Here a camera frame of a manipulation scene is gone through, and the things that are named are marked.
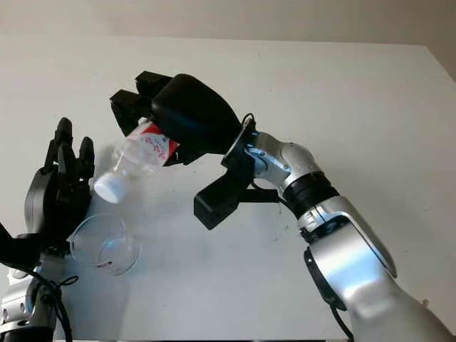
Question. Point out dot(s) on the clear glass cup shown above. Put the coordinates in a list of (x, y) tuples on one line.
[(117, 256)]

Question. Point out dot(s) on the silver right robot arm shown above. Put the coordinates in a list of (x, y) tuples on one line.
[(349, 256)]

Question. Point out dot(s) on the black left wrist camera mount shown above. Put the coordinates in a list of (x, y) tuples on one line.
[(18, 251)]

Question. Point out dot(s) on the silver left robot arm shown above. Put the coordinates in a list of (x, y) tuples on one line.
[(18, 306)]

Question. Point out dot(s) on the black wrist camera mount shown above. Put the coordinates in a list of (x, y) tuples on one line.
[(18, 251), (221, 199)]

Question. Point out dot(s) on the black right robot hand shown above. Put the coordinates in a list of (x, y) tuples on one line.
[(196, 117)]

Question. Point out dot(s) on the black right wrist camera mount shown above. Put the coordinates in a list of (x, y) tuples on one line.
[(221, 199)]

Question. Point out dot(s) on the clear plastic water bottle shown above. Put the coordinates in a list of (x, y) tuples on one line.
[(142, 149)]

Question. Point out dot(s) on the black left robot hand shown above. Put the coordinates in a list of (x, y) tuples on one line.
[(53, 206)]

